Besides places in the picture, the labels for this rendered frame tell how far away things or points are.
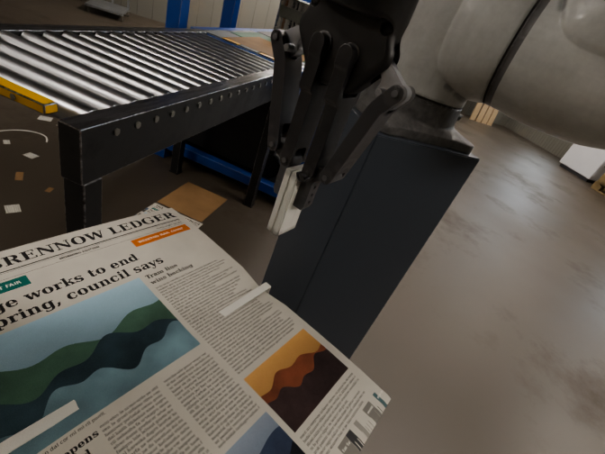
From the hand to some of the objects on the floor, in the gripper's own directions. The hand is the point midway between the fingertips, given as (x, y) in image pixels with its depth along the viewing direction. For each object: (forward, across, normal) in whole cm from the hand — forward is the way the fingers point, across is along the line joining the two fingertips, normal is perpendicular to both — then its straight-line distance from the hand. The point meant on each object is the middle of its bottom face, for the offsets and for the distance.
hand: (291, 200), depth 34 cm
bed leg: (+96, -52, +6) cm, 109 cm away
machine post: (+96, -186, +164) cm, 266 cm away
